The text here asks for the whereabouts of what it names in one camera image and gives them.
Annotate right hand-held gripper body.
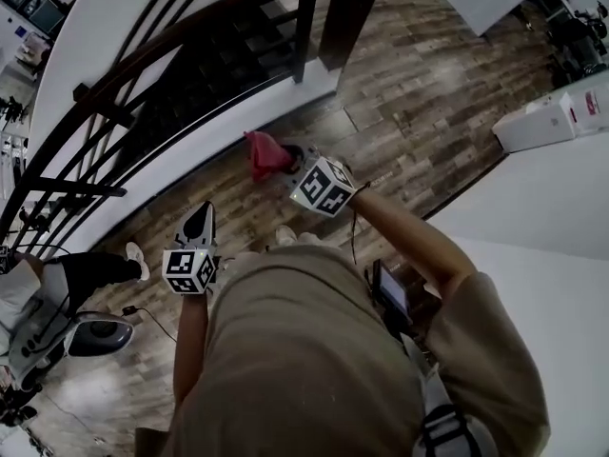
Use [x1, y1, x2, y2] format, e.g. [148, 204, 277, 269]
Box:
[280, 144, 357, 220]

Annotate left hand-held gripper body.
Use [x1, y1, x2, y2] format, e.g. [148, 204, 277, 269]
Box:
[161, 240, 223, 298]

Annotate pink cloth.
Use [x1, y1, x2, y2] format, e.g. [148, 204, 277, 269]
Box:
[242, 129, 295, 184]

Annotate dark wooden railing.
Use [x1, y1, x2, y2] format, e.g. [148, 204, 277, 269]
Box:
[0, 0, 334, 262]

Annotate person's right forearm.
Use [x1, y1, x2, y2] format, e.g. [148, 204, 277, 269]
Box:
[350, 189, 478, 300]

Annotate person's left forearm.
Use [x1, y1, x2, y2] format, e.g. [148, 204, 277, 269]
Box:
[172, 292, 211, 405]

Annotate dark wooden staircase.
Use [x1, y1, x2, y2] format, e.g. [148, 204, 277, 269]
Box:
[128, 0, 310, 161]

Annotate black waist device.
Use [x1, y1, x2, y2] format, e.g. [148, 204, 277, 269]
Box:
[363, 257, 414, 338]

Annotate person's khaki shirt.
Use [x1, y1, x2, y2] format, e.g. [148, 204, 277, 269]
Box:
[134, 244, 552, 457]

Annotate white appliance with red label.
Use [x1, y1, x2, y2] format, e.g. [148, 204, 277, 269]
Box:
[491, 89, 609, 155]

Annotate black office chair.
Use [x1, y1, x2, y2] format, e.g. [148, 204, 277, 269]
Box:
[546, 0, 609, 83]

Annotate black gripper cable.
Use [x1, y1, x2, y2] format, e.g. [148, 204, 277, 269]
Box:
[349, 209, 362, 267]

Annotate black floor cable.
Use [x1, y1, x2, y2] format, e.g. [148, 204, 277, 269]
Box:
[121, 304, 180, 345]

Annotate brown wooden newel post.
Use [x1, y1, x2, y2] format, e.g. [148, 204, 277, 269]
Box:
[317, 0, 392, 71]

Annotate grey shoulder strap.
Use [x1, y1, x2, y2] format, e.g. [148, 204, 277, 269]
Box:
[417, 364, 484, 457]

